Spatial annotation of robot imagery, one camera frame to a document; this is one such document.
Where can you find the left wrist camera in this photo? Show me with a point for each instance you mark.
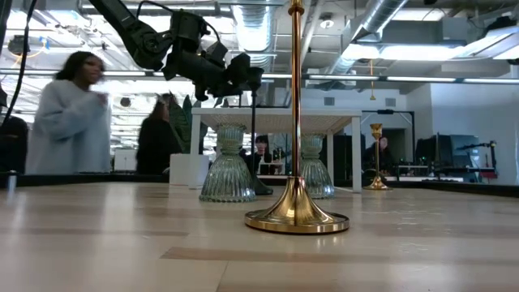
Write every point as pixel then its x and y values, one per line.
pixel 217 50

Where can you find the black background stand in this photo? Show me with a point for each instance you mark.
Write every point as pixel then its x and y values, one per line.
pixel 492 158

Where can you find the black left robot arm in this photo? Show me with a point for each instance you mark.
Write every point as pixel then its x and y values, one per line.
pixel 138 36

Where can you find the black computer monitor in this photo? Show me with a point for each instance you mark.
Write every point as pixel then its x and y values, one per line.
pixel 465 150
pixel 431 151

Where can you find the white box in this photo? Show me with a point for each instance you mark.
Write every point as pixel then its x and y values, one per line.
pixel 125 160

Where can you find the person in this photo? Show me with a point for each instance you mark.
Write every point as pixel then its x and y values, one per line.
pixel 261 156
pixel 387 156
pixel 69 130
pixel 156 146

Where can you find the green ribbed glass candle holder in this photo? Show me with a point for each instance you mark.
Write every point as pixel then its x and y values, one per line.
pixel 227 178
pixel 318 174

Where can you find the silver ventilation duct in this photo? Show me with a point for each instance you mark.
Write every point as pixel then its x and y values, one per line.
pixel 381 16
pixel 255 28

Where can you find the gold metal candlestick holder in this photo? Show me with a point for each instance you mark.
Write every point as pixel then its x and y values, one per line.
pixel 377 184
pixel 296 203

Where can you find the green plant in white pot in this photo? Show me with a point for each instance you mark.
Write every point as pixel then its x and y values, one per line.
pixel 180 170

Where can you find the black aluminium table frame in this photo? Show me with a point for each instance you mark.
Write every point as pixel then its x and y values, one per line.
pixel 81 178

